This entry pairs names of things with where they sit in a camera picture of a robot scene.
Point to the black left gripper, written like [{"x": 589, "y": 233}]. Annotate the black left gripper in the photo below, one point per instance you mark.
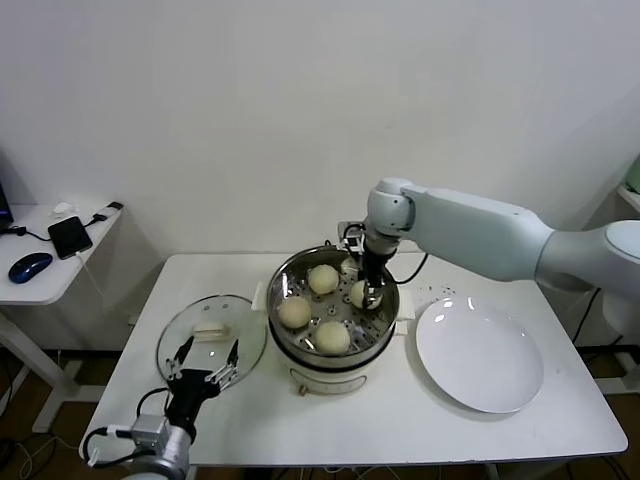
[{"x": 192, "y": 395}]

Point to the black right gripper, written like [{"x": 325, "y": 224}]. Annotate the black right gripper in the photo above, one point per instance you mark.
[{"x": 375, "y": 265}]

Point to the white steamed baozi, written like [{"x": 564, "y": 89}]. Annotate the white steamed baozi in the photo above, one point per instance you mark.
[
  {"x": 359, "y": 295},
  {"x": 322, "y": 278},
  {"x": 294, "y": 312},
  {"x": 332, "y": 337}
]

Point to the round glass pot lid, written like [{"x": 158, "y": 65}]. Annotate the round glass pot lid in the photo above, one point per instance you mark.
[{"x": 210, "y": 310}]

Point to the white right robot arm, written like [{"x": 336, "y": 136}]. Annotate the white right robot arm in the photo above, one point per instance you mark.
[{"x": 475, "y": 225}]

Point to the steel perforated steamer basket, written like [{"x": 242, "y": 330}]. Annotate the steel perforated steamer basket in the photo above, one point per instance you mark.
[{"x": 290, "y": 280}]

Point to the white electric cooker base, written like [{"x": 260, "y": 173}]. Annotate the white electric cooker base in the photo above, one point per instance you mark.
[{"x": 325, "y": 382}]

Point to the white round plate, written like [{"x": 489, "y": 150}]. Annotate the white round plate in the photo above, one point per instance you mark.
[{"x": 480, "y": 355}]

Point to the white side desk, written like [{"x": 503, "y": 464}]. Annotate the white side desk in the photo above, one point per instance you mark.
[{"x": 40, "y": 292}]

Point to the black usb adapter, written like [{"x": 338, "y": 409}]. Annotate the black usb adapter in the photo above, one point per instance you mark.
[{"x": 114, "y": 206}]

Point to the black smartphone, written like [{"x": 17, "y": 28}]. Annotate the black smartphone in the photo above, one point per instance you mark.
[{"x": 71, "y": 238}]

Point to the blue computer mouse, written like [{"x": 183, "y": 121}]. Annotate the blue computer mouse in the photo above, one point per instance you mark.
[{"x": 30, "y": 267}]

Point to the white crumpled tissue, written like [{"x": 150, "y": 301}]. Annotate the white crumpled tissue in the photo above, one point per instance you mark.
[{"x": 62, "y": 207}]

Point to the dark laptop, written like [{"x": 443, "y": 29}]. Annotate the dark laptop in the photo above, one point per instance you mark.
[{"x": 4, "y": 200}]

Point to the white shelf desk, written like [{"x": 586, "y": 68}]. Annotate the white shelf desk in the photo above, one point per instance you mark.
[{"x": 631, "y": 200}]

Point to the pale green appliance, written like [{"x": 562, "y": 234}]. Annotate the pale green appliance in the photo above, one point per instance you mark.
[{"x": 634, "y": 175}]

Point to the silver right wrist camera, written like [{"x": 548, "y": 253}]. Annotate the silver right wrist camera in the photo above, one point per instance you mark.
[{"x": 350, "y": 235}]

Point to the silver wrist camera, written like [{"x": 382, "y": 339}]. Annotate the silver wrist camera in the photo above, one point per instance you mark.
[
  {"x": 150, "y": 430},
  {"x": 350, "y": 235}
]

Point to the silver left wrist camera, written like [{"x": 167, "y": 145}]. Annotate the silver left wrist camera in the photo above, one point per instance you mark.
[{"x": 150, "y": 430}]

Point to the small table edge bracket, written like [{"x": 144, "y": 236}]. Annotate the small table edge bracket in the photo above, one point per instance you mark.
[{"x": 132, "y": 320}]

